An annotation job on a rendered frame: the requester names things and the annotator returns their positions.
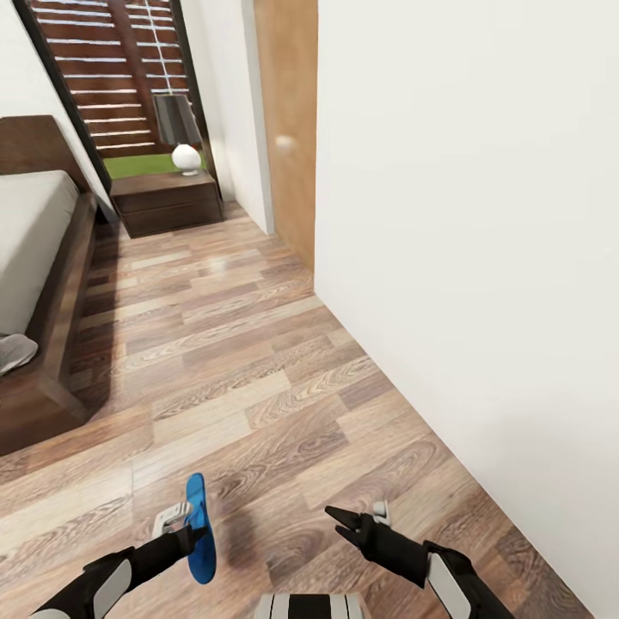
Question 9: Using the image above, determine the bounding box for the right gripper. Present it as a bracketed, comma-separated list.
[325, 506, 407, 576]

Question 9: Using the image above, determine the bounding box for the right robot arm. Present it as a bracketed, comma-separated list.
[325, 501, 515, 619]

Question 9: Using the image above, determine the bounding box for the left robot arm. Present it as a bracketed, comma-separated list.
[28, 502, 209, 619]

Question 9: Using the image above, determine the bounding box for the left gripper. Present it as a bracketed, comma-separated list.
[146, 525, 209, 579]

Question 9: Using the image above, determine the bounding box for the sandal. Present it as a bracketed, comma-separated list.
[183, 473, 217, 585]

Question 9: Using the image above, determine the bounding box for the robot trunk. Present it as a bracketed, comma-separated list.
[254, 594, 365, 619]

